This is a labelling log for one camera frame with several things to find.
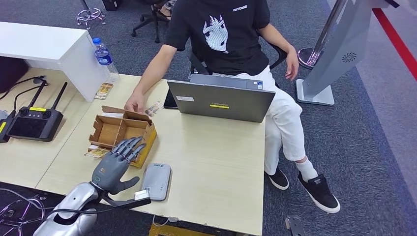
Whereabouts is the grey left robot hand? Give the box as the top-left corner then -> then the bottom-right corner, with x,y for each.
90,136 -> 147,196

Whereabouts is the person's left hand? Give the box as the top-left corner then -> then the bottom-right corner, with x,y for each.
284,49 -> 299,81

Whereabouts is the person's right hand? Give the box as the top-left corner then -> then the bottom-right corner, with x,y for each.
123,91 -> 146,115

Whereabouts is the patterned room key card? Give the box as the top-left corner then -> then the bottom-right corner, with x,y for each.
84,146 -> 112,160

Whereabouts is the orange patterned card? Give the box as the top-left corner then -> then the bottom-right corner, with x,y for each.
94,82 -> 114,101

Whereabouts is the grey card reader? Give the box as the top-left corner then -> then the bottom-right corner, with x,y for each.
141,163 -> 172,202

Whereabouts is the person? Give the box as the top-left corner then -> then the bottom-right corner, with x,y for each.
123,0 -> 341,214
156,0 -> 178,20

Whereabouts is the cardboard organizer box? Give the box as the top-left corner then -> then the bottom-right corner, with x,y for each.
89,105 -> 158,169

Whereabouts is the black phone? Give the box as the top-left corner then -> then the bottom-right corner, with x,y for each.
163,89 -> 179,110

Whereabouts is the grey kiosk stand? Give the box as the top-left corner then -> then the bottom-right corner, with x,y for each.
295,0 -> 400,107

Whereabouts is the clear water bottle blue cap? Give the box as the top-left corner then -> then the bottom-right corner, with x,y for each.
92,37 -> 120,84

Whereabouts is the grey laptop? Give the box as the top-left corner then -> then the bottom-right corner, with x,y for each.
167,73 -> 276,124

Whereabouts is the yellow box under table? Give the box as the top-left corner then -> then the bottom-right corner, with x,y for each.
148,223 -> 216,236

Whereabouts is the black remote controller with antennas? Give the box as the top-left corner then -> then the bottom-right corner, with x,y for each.
7,81 -> 68,143

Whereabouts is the chrome chair base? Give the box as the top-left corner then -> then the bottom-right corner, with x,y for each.
77,0 -> 107,30

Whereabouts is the black case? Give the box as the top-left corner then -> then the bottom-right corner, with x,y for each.
101,0 -> 124,11

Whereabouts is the white desk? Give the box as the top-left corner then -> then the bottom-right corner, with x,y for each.
0,21 -> 110,104

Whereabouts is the black device with yellow label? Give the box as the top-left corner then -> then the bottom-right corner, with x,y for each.
0,117 -> 14,144

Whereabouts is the dark bag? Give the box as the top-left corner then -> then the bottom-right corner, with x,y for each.
0,57 -> 30,93

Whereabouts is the chrome stanchion post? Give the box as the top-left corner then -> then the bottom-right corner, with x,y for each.
297,0 -> 347,70

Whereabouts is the black camera bracket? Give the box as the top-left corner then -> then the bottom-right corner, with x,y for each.
97,190 -> 152,210

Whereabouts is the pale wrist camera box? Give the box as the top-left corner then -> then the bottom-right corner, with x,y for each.
133,190 -> 151,201

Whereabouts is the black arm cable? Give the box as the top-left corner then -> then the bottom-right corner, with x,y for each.
44,205 -> 116,225

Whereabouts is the white cable under table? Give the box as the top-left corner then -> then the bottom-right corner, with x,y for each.
152,215 -> 178,228

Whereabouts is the black desk cable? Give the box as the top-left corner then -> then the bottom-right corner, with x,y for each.
11,83 -> 49,115
0,75 -> 47,100

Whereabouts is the black floor bracket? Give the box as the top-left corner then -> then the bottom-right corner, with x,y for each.
285,215 -> 307,236

